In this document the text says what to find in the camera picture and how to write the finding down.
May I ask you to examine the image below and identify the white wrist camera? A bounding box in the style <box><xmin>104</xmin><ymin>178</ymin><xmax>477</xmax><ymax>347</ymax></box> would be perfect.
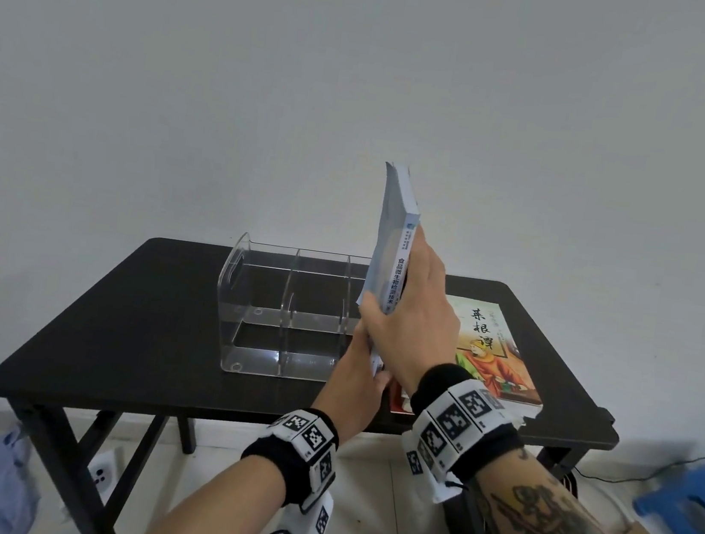
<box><xmin>275</xmin><ymin>484</ymin><xmax>338</xmax><ymax>534</ymax></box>
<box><xmin>394</xmin><ymin>428</ymin><xmax>477</xmax><ymax>510</ymax></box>

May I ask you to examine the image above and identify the black marker wristband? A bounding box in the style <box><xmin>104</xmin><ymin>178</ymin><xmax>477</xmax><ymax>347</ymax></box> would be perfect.
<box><xmin>235</xmin><ymin>399</ymin><xmax>345</xmax><ymax>518</ymax></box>
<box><xmin>394</xmin><ymin>359</ymin><xmax>537</xmax><ymax>516</ymax></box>

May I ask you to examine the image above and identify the person's right hand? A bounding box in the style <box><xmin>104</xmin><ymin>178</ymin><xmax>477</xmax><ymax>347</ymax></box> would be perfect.
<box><xmin>368</xmin><ymin>219</ymin><xmax>476</xmax><ymax>402</ymax></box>

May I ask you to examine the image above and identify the blue spine textbook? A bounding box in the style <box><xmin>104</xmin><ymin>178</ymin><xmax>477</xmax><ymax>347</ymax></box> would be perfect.
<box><xmin>347</xmin><ymin>159</ymin><xmax>430</xmax><ymax>378</ymax></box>

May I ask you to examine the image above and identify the clear acrylic book organizer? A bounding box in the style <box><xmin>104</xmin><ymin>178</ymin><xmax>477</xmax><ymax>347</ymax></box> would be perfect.
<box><xmin>206</xmin><ymin>229</ymin><xmax>376</xmax><ymax>392</ymax></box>

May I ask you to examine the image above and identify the black table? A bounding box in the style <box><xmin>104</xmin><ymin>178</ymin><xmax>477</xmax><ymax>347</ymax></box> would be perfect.
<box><xmin>0</xmin><ymin>215</ymin><xmax>639</xmax><ymax>534</ymax></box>

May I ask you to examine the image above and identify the white power socket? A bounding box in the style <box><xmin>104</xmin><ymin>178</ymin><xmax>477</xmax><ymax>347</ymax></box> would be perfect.
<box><xmin>84</xmin><ymin>442</ymin><xmax>129</xmax><ymax>496</ymax></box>

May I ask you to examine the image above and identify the person's left forearm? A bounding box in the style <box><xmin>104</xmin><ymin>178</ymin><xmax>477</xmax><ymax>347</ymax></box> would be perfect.
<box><xmin>126</xmin><ymin>442</ymin><xmax>292</xmax><ymax>534</ymax></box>

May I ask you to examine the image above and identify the person's left hand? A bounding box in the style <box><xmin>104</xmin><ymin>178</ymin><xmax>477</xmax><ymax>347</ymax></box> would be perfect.
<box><xmin>306</xmin><ymin>285</ymin><xmax>403</xmax><ymax>453</ymax></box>

